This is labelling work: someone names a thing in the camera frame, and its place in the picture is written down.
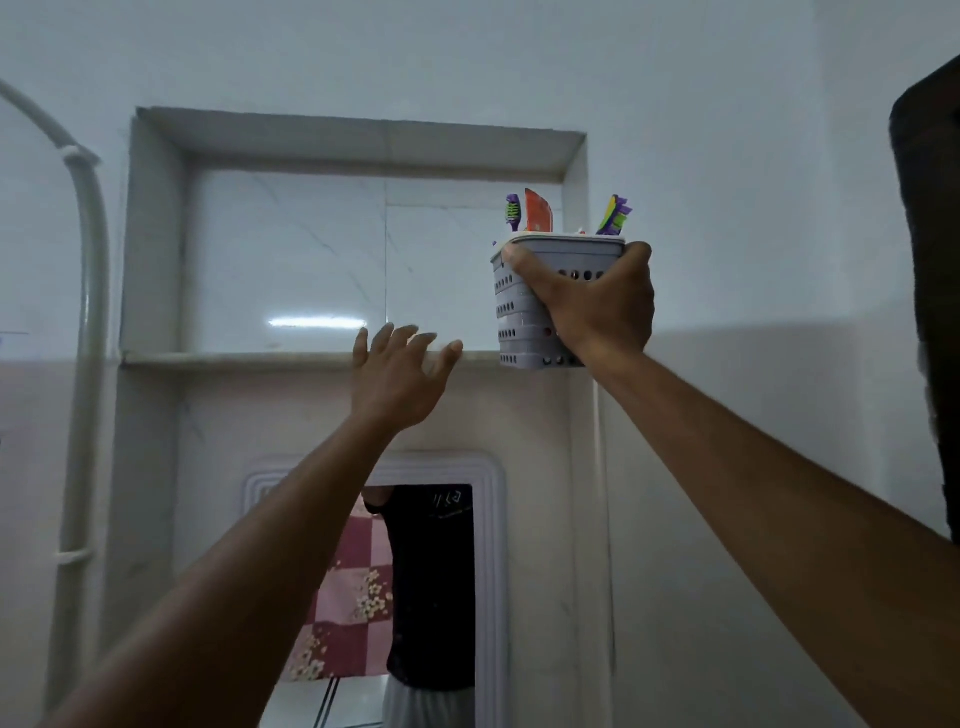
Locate person's left hand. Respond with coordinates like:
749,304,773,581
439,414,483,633
350,324,465,436

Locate person's right hand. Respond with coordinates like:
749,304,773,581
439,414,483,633
501,241,656,369

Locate grey perforated plastic basket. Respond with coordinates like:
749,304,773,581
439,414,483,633
491,232,627,371

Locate person's left forearm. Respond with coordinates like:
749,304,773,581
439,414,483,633
41,414,421,728

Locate person's right forearm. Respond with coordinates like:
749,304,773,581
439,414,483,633
585,351,960,728

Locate red toothpaste tube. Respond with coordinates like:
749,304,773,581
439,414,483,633
523,187,555,234

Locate white framed mirror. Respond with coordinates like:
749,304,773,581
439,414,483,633
240,449,510,728

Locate dark brown door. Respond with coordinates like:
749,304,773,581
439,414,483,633
888,54,960,547

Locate marble wall niche shelf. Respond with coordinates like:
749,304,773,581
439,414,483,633
118,105,589,374

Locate white wall pipe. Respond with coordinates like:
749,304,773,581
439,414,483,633
0,78,112,715

